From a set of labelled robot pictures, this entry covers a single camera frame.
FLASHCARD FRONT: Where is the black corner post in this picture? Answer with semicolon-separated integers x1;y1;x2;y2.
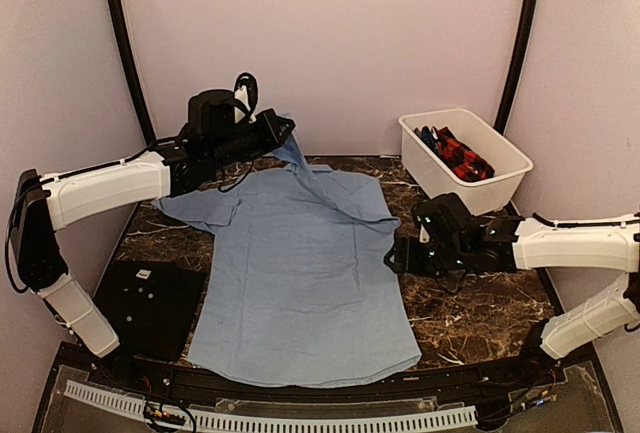
107;0;157;146
493;0;537;134

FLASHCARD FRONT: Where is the light blue long sleeve shirt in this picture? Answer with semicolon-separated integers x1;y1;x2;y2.
156;138;421;388

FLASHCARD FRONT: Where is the blue black plaid shirt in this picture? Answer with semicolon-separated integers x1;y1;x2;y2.
414;126;440;156

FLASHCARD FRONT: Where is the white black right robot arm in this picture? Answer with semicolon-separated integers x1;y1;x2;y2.
384;213;639;387

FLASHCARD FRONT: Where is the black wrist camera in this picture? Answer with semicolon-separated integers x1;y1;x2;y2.
187;89;235;137
411;193;474;242

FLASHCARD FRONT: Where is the white slotted cable duct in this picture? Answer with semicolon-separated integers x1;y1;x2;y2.
64;380;478;432

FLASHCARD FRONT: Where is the folded black shirt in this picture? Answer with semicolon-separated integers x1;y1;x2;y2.
94;261;206;361

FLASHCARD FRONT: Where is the black left corner post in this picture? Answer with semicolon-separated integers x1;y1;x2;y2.
107;0;157;146

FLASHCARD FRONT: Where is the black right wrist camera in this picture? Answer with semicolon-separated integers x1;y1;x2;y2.
411;193;474;242

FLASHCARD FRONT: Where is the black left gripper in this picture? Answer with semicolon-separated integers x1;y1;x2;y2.
208;107;294;170

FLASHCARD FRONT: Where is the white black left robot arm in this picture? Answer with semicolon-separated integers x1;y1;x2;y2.
3;109;295;389

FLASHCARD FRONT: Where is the black right corner post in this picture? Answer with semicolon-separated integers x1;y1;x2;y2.
493;0;537;134

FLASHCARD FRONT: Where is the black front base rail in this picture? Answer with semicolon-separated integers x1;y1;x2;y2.
33;343;622;432

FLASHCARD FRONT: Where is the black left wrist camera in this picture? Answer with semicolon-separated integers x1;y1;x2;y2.
187;89;235;137

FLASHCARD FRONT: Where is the red black plaid shirt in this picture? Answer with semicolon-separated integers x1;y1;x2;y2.
433;127;495;183

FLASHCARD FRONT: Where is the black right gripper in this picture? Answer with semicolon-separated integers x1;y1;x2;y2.
384;235;469;278

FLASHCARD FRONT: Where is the white plastic bin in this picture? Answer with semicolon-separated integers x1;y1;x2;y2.
398;109;533;215

